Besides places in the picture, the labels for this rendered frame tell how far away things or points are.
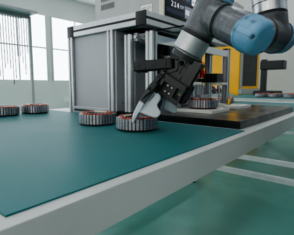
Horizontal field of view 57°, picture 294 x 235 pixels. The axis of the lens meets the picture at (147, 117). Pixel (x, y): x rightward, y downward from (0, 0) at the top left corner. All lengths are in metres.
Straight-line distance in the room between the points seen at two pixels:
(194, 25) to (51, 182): 0.45
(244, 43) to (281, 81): 5.86
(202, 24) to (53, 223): 0.50
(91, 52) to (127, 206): 0.86
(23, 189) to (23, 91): 7.34
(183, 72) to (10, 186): 0.46
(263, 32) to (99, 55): 0.70
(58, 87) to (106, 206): 7.87
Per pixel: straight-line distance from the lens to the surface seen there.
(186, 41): 0.64
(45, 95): 7.97
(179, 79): 0.67
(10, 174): 0.42
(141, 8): 1.16
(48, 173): 0.40
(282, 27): 0.70
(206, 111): 0.96
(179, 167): 0.45
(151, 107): 0.65
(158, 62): 0.68
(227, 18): 0.60
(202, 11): 0.64
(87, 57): 1.17
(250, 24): 0.57
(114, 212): 0.35
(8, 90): 7.52
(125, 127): 0.70
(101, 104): 1.11
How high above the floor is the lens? 0.87
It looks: 7 degrees down
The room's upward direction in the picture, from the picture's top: straight up
